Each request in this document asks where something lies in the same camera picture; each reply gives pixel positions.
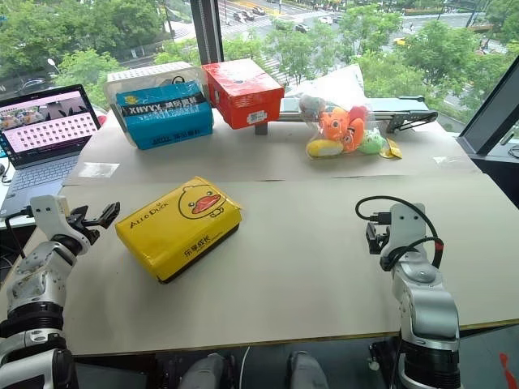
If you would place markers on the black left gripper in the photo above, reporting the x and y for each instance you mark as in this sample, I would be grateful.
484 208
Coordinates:
87 231

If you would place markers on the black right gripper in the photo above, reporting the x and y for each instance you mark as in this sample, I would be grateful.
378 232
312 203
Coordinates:
371 239

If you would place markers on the yellow duck shoe box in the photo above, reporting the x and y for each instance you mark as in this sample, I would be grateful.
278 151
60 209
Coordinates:
174 231

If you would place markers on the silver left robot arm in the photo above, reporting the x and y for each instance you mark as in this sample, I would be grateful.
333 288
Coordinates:
34 279

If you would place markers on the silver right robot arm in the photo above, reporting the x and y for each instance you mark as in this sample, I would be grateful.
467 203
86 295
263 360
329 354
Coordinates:
425 308

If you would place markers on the blue cardboard box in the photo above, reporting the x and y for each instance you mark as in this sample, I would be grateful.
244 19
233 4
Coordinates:
170 121

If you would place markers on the red cardboard box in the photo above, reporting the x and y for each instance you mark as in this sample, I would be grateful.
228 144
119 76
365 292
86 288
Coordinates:
243 93

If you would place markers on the clear tape patch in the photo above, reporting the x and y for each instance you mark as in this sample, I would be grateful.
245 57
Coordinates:
98 169

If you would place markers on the small yellow packet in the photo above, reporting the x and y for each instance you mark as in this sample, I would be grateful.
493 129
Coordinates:
391 149

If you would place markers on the open grey laptop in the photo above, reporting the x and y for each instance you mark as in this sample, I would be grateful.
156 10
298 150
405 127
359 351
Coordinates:
44 133

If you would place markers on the green plush toy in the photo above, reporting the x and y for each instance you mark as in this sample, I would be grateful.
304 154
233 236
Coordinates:
371 144

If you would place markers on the yellow plush toy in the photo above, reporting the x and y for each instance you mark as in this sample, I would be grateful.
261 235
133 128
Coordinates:
323 148

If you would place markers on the orange plush fish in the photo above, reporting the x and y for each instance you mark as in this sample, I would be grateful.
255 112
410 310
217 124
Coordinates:
334 123

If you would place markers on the red plush toy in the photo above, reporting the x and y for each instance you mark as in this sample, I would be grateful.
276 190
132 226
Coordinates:
359 117

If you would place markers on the grey plush toy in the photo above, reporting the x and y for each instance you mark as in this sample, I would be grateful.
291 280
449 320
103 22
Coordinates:
311 107

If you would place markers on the grey rounded shape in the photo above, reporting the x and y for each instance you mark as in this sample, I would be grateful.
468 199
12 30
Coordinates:
204 370
306 370

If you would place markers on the clear plastic bin white lid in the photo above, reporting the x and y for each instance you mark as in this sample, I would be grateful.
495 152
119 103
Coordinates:
142 75

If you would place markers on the brown cardboard sheet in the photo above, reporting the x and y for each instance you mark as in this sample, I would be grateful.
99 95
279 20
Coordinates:
243 160

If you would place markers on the clear plastic toy bag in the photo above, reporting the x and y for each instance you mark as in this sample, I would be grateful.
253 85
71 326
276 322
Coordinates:
340 89

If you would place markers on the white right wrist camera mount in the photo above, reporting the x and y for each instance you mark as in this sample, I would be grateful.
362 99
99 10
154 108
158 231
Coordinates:
403 227

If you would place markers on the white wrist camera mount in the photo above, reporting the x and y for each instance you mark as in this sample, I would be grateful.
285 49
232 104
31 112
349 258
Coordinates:
50 221
403 227

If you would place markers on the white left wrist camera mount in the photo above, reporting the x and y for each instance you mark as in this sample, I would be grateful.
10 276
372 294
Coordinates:
50 221

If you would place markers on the dark monitor frame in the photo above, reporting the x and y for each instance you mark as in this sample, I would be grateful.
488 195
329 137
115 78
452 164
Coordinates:
486 117

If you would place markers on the dark window frame post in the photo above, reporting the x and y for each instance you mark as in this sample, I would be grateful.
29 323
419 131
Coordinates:
207 32

